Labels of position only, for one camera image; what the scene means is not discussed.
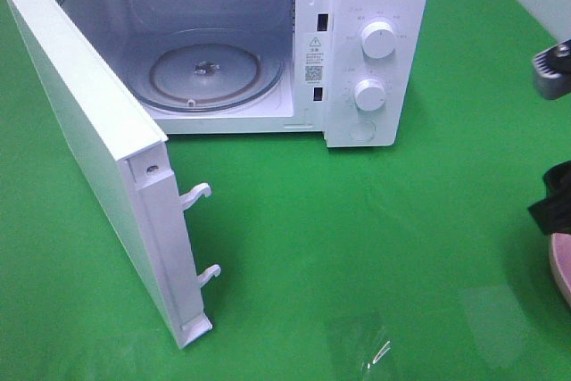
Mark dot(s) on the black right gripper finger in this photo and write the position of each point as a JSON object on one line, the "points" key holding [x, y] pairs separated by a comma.
{"points": [[552, 213]]}

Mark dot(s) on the pink round plate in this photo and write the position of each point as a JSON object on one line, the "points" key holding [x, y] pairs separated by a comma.
{"points": [[560, 263]]}

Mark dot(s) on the round door release button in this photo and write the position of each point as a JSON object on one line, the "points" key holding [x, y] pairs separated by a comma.
{"points": [[363, 131]]}

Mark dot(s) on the white microwave knob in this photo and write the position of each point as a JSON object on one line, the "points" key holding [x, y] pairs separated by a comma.
{"points": [[369, 95], [378, 39]]}

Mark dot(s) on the white microwave door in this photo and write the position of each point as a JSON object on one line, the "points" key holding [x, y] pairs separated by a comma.
{"points": [[122, 153]]}

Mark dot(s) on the white microwave oven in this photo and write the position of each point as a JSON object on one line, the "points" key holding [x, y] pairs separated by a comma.
{"points": [[115, 27]]}

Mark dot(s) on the white warning label sticker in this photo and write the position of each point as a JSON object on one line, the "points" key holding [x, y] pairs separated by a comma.
{"points": [[314, 58]]}

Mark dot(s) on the glass microwave turntable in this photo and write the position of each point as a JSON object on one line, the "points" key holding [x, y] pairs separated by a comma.
{"points": [[206, 70]]}

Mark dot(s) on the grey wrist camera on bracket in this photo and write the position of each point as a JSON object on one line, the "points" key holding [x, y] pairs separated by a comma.
{"points": [[552, 71]]}

